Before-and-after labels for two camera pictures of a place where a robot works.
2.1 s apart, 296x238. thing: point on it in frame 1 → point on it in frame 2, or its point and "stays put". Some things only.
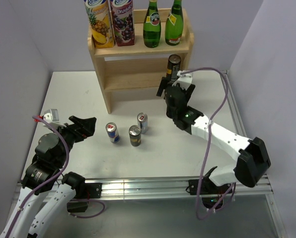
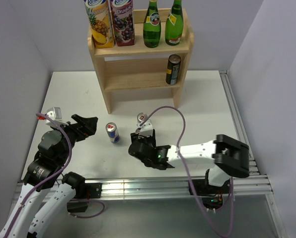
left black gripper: [87, 126] stays put
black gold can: [173, 66] stays put
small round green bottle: [152, 28] stays put
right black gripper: [162, 87] → [135, 136]
